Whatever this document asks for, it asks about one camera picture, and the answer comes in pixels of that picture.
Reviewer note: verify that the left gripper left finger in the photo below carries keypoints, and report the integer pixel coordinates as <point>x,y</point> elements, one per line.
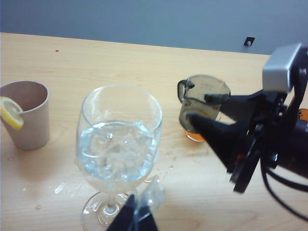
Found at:
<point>125,216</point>

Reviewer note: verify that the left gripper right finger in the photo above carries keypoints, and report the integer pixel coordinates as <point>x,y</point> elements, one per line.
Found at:
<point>148,219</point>

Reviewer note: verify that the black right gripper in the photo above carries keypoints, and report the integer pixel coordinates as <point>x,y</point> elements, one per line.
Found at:
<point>272,134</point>

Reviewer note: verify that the smoky grey glass measuring cup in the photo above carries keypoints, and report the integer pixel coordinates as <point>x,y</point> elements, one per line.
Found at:
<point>204,86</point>

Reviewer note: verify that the wine glass with ice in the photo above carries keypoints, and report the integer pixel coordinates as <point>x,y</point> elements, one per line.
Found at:
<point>118,149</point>

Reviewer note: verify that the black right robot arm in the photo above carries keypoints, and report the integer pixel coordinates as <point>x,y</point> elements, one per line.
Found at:
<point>300,149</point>

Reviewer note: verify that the amber brown glass measuring cup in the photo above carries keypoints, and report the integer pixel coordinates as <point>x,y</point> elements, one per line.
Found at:
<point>303,115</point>

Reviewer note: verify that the beige paper cup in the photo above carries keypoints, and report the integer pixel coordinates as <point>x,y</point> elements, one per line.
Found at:
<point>31,125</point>

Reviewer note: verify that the yellow lemon slice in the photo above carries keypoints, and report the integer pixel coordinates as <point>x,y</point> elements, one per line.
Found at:
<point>10,113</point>

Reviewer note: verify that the silver right wrist camera with mount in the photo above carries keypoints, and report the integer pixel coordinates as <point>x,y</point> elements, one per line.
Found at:
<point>279,69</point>

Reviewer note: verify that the dark wall socket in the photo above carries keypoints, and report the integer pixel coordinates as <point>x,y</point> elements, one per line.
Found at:
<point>248,41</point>

